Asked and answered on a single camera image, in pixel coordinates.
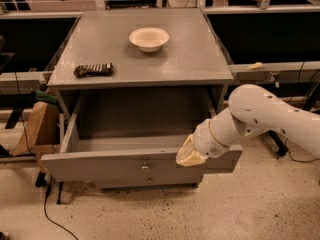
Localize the grey top drawer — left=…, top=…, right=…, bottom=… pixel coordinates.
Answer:
left=42, top=95, right=242, bottom=182

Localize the grey drawer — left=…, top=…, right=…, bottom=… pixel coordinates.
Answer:
left=42, top=95, right=242, bottom=182
left=94, top=175, right=202, bottom=189

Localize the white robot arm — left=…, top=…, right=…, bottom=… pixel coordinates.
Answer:
left=176, top=84, right=320, bottom=167

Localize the grey lower drawer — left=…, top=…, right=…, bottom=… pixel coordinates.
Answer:
left=94, top=175, right=202, bottom=189

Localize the black metal stand leg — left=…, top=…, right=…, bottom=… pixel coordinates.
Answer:
left=268, top=131, right=288, bottom=156

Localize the small yellow foam piece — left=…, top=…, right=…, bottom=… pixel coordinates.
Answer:
left=247, top=62, right=263, bottom=70

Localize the white ceramic bowl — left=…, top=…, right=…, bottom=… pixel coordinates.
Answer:
left=129, top=27, right=169, bottom=53

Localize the brown cardboard box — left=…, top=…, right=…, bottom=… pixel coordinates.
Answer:
left=11, top=102, right=60, bottom=173

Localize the black floor cable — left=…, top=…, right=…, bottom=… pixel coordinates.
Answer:
left=43, top=180, right=80, bottom=240

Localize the green handled tool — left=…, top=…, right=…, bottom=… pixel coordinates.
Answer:
left=31, top=90, right=58, bottom=105

